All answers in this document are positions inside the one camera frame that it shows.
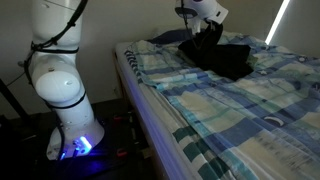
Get black trousers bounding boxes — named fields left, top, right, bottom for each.
left=178, top=23, right=253, bottom=81

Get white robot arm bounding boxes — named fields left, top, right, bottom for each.
left=24, top=0, right=105, bottom=160

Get dark blue pillow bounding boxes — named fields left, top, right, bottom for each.
left=148, top=29, right=191, bottom=45

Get blue plaid bed sheet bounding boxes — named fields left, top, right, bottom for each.
left=124, top=32, right=320, bottom=180

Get white bed frame rail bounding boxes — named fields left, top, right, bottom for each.
left=113, top=42, right=197, bottom=180

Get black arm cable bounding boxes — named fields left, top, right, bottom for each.
left=22, top=0, right=90, bottom=161

